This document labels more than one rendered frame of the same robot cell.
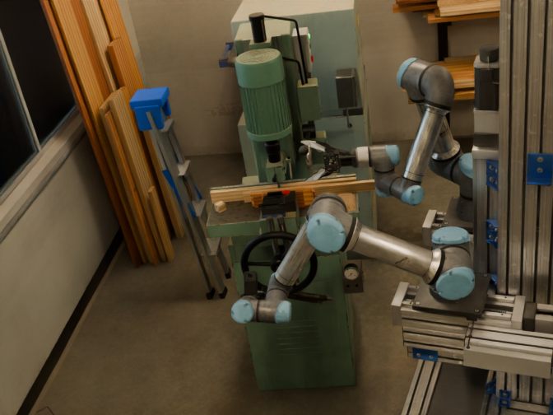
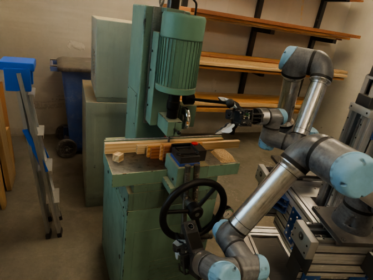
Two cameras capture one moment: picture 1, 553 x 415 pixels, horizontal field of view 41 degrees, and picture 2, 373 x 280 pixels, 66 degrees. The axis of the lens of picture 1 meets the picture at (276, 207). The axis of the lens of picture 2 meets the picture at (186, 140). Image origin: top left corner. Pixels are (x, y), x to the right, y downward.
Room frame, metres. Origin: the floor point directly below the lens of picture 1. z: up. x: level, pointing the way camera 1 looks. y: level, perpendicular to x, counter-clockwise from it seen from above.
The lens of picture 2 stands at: (1.56, 0.62, 1.49)
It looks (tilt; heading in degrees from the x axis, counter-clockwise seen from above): 23 degrees down; 324
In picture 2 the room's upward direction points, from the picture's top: 9 degrees clockwise
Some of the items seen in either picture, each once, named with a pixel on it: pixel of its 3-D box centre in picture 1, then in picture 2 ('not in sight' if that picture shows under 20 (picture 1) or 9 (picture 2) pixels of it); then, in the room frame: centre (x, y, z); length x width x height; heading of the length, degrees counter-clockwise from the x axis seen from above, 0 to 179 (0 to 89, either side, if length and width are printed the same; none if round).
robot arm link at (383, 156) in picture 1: (383, 156); (273, 117); (2.36, -0.41, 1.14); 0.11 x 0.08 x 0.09; 82
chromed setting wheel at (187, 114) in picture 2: (309, 154); (184, 118); (2.71, -0.17, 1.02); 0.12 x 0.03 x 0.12; 171
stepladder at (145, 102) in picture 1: (184, 197); (36, 154); (3.35, 0.46, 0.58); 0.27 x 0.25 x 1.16; 80
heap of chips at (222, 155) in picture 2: (344, 199); (223, 153); (2.48, -0.27, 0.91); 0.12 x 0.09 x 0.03; 171
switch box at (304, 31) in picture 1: (302, 50); not in sight; (2.90, -0.21, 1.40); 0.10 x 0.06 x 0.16; 171
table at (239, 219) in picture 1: (283, 217); (176, 168); (2.49, -0.02, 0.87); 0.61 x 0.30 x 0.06; 81
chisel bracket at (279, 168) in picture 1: (276, 168); (169, 125); (2.62, -0.03, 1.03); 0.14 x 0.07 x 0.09; 171
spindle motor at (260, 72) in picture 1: (264, 95); (179, 54); (2.60, -0.02, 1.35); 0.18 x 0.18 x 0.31
